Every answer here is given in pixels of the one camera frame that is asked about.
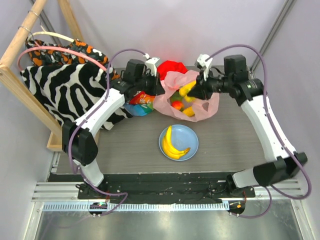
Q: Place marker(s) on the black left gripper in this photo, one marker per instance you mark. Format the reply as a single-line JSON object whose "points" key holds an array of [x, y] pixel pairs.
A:
{"points": [[157, 88]]}

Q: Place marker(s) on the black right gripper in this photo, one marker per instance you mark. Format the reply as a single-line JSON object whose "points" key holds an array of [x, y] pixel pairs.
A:
{"points": [[204, 85]]}

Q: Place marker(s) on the pink plastic bag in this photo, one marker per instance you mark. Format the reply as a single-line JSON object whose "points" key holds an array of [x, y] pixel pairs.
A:
{"points": [[173, 81]]}

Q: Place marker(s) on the yellow fake banana bunch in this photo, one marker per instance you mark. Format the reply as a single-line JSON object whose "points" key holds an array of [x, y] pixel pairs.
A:
{"points": [[169, 149]]}

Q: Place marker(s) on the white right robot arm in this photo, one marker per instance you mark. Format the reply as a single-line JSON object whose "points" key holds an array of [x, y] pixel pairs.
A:
{"points": [[279, 165]]}

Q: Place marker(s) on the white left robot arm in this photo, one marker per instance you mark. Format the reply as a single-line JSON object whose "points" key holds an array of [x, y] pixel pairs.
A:
{"points": [[78, 137]]}

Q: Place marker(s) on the green fake apple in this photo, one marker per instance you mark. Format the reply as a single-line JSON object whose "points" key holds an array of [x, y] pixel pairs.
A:
{"points": [[175, 97]]}

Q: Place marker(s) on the colourful rainbow pouch bag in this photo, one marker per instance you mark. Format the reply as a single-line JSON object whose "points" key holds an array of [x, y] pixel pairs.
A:
{"points": [[140, 105]]}

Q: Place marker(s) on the yellow fake lemon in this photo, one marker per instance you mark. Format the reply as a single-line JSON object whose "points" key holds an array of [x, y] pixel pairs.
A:
{"points": [[189, 112]]}

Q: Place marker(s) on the red cloth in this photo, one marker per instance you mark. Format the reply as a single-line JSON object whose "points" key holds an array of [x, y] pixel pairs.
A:
{"points": [[170, 66]]}

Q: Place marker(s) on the blue plastic plate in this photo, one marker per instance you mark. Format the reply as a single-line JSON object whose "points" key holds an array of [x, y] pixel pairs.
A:
{"points": [[182, 137]]}

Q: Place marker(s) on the zebra pattern cloth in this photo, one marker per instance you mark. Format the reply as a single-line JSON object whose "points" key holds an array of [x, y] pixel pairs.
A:
{"points": [[66, 91]]}

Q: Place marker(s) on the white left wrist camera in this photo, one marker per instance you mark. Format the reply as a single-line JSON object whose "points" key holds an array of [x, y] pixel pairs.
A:
{"points": [[152, 64]]}

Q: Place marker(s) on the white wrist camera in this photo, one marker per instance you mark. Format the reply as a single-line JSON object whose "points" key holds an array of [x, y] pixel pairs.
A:
{"points": [[152, 64], [204, 63]]}

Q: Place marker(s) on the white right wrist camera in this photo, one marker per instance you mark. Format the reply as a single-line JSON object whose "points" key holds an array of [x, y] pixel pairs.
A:
{"points": [[204, 63]]}

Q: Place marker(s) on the aluminium rail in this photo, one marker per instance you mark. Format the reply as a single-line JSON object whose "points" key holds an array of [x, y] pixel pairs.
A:
{"points": [[73, 196]]}

